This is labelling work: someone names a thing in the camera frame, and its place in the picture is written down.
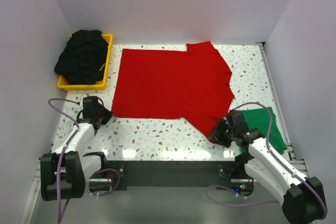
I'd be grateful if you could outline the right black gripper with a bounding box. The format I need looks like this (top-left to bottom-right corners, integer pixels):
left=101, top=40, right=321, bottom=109
left=206, top=119, right=235, bottom=148

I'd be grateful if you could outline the red t-shirt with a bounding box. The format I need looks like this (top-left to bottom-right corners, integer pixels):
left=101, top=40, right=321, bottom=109
left=111, top=41, right=234, bottom=136

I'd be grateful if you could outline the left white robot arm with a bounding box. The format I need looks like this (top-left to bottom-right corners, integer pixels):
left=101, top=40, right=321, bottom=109
left=40, top=96, right=113, bottom=201

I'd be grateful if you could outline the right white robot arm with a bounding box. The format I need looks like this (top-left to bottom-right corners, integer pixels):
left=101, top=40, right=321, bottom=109
left=208, top=111, right=328, bottom=223

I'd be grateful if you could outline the folded green t-shirt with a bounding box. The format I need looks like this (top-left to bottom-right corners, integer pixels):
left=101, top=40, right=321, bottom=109
left=242, top=107, right=287, bottom=155

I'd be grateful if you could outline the yellow plastic tray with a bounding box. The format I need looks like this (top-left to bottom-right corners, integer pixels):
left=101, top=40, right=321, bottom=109
left=57, top=34, right=113, bottom=91

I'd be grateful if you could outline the black t-shirt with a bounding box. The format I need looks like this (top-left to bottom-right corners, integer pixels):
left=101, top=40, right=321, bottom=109
left=54, top=30, right=109, bottom=85

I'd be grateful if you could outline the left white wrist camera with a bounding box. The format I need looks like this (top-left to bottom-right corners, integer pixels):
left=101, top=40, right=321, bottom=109
left=79, top=93, right=90, bottom=100

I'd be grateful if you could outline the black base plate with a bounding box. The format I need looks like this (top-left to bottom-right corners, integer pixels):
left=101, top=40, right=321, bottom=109
left=89, top=161, right=255, bottom=195

